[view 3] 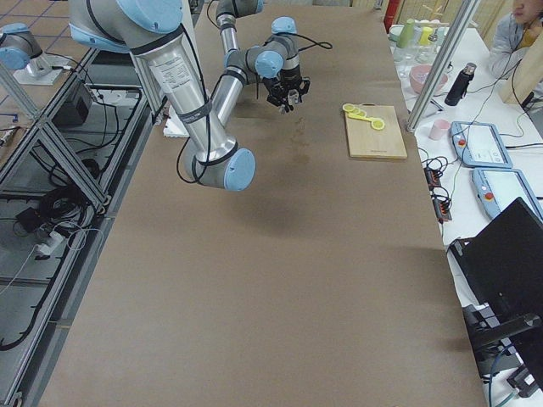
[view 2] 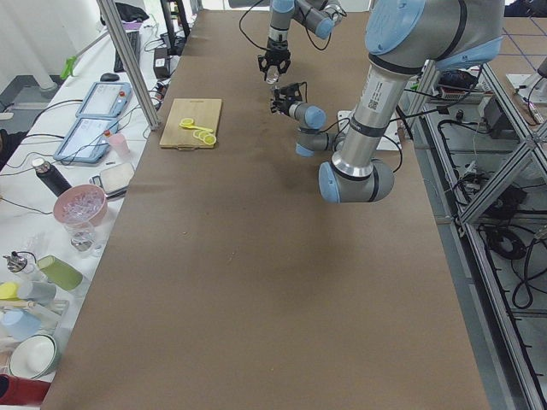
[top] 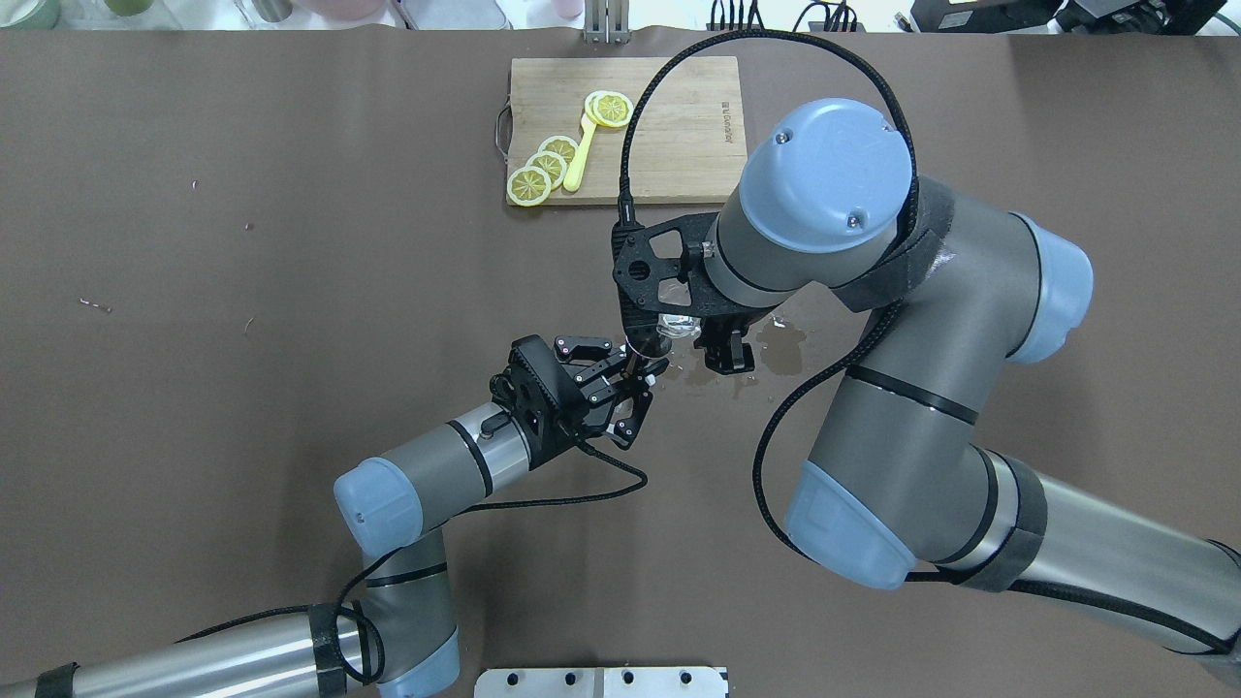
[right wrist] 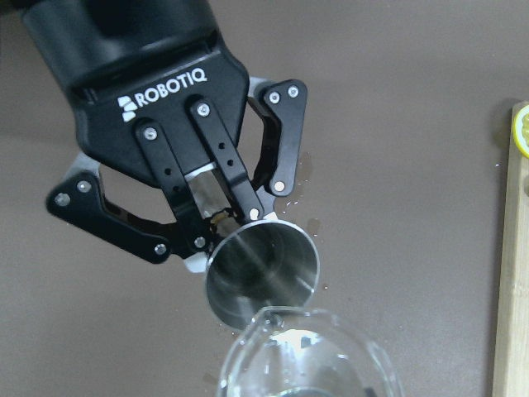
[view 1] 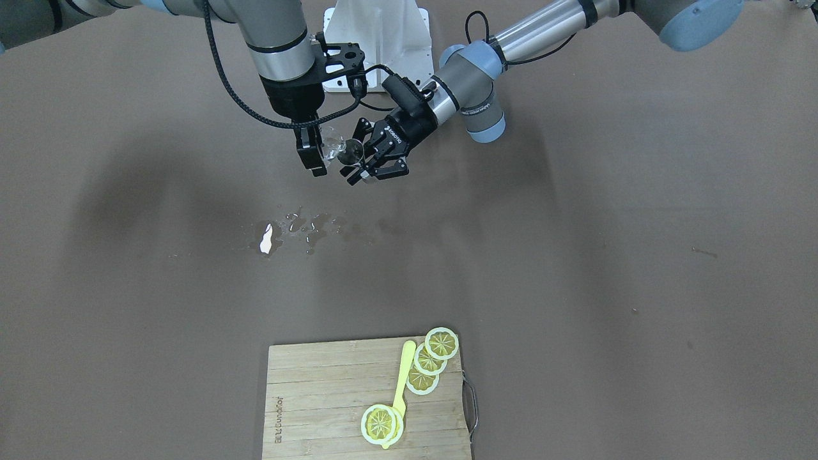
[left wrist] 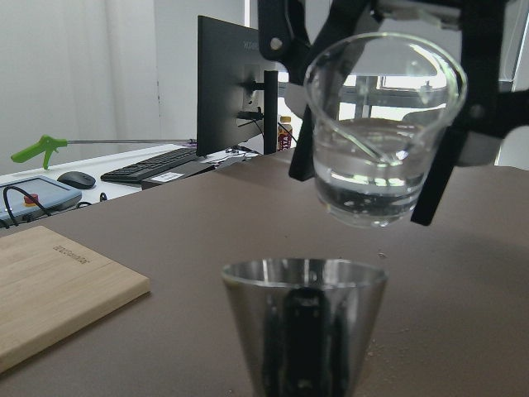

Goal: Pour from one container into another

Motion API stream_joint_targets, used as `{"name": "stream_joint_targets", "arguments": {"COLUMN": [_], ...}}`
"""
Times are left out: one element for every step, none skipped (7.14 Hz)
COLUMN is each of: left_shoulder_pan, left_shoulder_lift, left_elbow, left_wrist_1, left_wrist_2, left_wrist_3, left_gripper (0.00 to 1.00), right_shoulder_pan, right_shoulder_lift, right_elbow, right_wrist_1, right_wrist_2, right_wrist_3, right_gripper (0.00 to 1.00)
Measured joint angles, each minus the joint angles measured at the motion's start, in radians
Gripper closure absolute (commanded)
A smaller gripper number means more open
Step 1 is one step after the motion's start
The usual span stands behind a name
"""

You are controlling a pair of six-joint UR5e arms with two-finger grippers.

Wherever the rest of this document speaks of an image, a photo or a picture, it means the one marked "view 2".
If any glass oil dispenser bottle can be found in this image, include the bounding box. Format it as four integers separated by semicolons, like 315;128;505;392
3;251;35;274

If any light blue cup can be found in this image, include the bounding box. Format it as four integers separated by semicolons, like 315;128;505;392
1;308;42;342

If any clear glass cup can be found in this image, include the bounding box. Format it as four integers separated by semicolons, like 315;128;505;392
265;66;279;85

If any lemon slice on knife end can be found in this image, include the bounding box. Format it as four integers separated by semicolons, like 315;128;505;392
179;118;195;129

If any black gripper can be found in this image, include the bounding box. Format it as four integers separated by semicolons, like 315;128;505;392
269;86;299;115
257;38;291;79

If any red thermos bottle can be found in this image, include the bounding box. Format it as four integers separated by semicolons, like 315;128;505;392
1;374;51;407

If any teach pendant tablet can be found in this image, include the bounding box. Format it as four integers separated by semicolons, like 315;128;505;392
76;81;132;119
53;117;119;165

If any green tumbler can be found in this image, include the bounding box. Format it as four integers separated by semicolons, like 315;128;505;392
37;255;83;291

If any white green rimmed bowl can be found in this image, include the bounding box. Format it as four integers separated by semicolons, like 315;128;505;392
9;335;61;379

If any aluminium frame post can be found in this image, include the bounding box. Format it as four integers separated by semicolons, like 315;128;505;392
97;0;160;131

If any black power adapter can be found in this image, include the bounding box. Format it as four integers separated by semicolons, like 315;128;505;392
153;47;171;79

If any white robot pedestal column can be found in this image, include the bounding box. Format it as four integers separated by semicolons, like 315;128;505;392
334;110;402;151

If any pink plastic cup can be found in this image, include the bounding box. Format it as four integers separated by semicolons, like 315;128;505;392
107;133;130;157

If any kitchen scale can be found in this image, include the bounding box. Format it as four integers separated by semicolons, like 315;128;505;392
90;162;134;199

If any yellow lidded grey cup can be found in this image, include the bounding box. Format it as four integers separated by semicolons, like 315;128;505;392
1;281;56;304

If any black keyboard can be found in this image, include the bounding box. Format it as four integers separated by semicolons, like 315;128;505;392
113;31;142;73

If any upper teach pendant tablet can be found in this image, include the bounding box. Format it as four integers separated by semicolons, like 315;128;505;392
76;81;132;119

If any black thermos bottle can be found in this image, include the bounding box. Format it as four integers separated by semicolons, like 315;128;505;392
32;157;72;196

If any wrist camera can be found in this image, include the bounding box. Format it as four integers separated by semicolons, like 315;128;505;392
279;82;305;100

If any black computer mouse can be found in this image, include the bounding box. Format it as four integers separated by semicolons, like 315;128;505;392
100;73;120;82

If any pink bowl with ice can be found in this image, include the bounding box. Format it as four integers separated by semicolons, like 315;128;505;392
53;184;108;226

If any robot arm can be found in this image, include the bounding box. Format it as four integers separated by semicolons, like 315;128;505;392
257;1;347;85
270;1;504;203

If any yellow plastic knife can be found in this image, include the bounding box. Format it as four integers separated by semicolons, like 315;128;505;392
192;124;214;132

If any wine glass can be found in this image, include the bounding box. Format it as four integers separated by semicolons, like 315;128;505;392
64;222;104;257

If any lower teach pendant tablet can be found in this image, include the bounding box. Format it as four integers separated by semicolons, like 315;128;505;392
53;117;119;165

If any bamboo cutting board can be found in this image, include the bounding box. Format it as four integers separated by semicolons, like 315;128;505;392
159;98;222;149

